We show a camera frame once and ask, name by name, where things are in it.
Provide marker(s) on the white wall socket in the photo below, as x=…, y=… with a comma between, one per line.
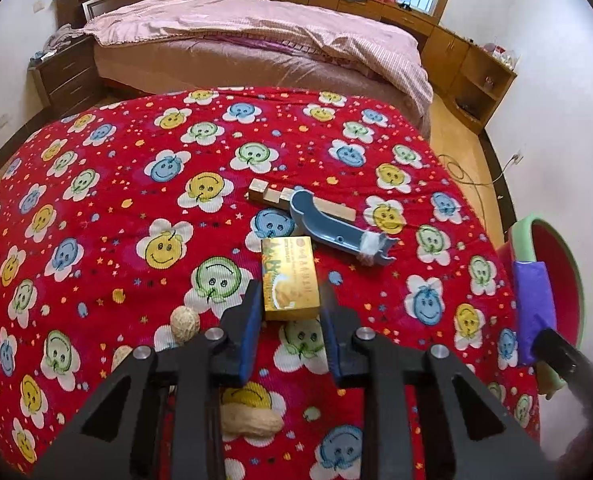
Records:
x=516, y=156
x=0, y=127

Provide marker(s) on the small peanut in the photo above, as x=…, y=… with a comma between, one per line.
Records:
x=120, y=359

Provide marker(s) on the red flower-print tablecloth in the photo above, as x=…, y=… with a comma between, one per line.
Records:
x=126, y=200

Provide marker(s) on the white wall switch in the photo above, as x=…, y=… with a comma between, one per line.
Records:
x=37, y=6

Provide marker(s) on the pink blanket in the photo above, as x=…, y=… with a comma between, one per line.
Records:
x=256, y=20

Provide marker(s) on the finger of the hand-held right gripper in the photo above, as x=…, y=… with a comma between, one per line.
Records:
x=566, y=360

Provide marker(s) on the blue plastic part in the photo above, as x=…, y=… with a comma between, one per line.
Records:
x=326, y=227

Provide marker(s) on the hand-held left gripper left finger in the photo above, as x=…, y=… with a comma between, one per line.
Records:
x=249, y=340

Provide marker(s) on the wooden corner shelf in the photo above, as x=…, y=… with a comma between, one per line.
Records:
x=481, y=95

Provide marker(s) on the pale crumpled cloth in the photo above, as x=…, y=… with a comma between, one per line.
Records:
x=64, y=37

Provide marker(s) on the purple packet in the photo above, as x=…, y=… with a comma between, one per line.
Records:
x=534, y=305

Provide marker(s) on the long wooden desk cabinet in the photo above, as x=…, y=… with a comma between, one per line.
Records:
x=416, y=30

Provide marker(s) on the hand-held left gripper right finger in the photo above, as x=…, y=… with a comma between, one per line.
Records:
x=332, y=345

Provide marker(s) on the red bin with green rim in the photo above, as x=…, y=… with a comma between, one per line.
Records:
x=556, y=245

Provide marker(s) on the round peanut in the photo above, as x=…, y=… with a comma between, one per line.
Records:
x=184, y=326

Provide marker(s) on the wooden bed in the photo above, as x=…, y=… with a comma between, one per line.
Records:
x=226, y=55

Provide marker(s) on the wooden block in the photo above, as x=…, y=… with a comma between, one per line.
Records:
x=336, y=210
x=269, y=194

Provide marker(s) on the long peanut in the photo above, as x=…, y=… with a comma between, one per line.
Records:
x=251, y=420

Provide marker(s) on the dark wooden nightstand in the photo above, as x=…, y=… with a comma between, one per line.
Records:
x=69, y=80

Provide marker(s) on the gold cardboard box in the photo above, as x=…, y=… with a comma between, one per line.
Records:
x=289, y=280

